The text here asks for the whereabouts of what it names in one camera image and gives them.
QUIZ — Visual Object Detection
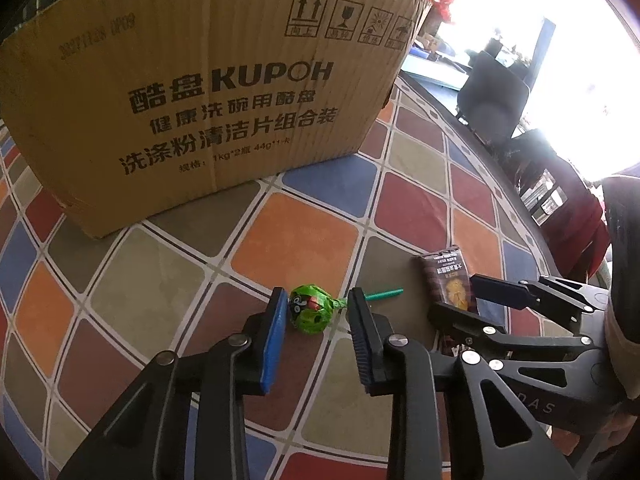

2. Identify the brown Costa biscuit packet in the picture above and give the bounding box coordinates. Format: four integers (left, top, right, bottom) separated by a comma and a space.
418, 245, 477, 356

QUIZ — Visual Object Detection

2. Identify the green lollipop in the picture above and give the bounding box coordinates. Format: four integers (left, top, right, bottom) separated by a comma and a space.
288, 284, 348, 335

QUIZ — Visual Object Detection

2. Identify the person right hand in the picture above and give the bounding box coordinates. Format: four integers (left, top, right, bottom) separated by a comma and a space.
549, 410, 640, 456

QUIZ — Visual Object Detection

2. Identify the wooden chair with red cloth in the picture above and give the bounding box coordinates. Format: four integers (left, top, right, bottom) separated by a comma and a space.
498, 130, 611, 283

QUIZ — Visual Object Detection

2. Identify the colourful checkered table mat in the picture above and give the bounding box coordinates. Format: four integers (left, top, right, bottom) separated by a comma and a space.
1, 80, 555, 479

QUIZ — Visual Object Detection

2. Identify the dark grey chair right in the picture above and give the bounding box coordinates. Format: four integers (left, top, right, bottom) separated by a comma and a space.
457, 51, 529, 145

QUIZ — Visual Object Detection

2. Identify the brown cardboard box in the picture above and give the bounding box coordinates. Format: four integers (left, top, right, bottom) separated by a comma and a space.
1, 0, 426, 237

